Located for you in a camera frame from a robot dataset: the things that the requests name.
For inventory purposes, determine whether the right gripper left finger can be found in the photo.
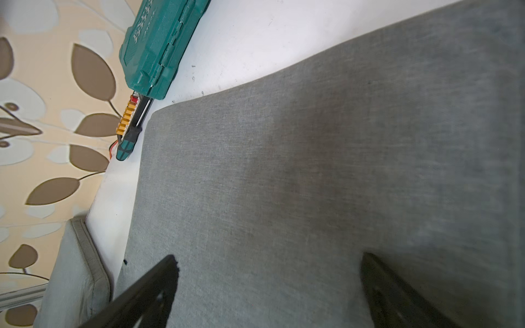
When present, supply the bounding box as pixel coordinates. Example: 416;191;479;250
81;255;179;327

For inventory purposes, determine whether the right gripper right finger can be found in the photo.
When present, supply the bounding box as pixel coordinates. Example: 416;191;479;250
360;252;458;328

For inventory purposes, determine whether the grey laptop bag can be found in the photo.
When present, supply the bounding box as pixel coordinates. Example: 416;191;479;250
116;1;524;327
34;217;112;327

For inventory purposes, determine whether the black screwdriver bit set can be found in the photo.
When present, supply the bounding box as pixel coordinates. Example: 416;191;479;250
109;92;154;161

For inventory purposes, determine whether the green plastic tool case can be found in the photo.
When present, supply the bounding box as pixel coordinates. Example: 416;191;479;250
119;0;210;100

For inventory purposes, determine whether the aluminium frame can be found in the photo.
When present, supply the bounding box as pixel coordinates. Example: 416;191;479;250
0;284;48;311

